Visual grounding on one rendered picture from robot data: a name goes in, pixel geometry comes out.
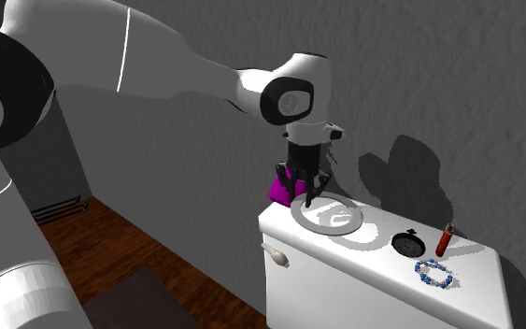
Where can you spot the black wall rail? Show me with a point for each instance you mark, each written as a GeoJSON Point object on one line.
{"type": "Point", "coordinates": [60, 207]}

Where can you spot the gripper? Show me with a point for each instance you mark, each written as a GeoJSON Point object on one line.
{"type": "Point", "coordinates": [304, 157]}

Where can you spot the grey round plate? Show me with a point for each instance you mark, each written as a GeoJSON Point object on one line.
{"type": "Point", "coordinates": [327, 214]}

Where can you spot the dark floor mat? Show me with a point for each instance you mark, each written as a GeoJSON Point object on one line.
{"type": "Point", "coordinates": [139, 303]}

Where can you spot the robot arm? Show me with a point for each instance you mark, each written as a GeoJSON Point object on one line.
{"type": "Point", "coordinates": [107, 59]}

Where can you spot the red lighter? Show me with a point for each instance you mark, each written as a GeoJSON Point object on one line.
{"type": "Point", "coordinates": [444, 242]}

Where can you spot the magenta box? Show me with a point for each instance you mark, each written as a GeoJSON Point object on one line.
{"type": "Point", "coordinates": [279, 193]}

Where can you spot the black pocket watch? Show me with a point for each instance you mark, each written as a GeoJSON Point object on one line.
{"type": "Point", "coordinates": [408, 244]}

